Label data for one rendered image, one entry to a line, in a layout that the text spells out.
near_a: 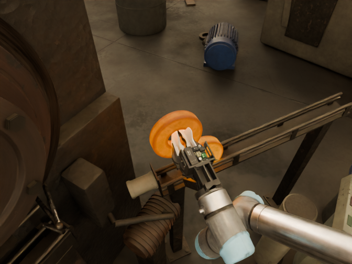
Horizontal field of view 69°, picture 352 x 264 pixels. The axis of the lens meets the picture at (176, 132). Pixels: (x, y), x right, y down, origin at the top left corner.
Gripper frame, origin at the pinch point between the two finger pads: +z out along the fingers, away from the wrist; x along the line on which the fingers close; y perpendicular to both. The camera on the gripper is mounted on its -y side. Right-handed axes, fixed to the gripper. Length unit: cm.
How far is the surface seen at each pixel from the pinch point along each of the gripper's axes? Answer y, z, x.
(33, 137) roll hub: 28.2, -7.7, 28.7
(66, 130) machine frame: -1.7, 11.4, 28.2
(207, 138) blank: -7.3, -2.2, -10.2
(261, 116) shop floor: -102, 39, -101
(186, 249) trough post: -81, -26, -2
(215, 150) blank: -11.7, -5.5, -12.6
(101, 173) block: -6.0, -2.4, 23.0
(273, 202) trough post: -83, -24, -60
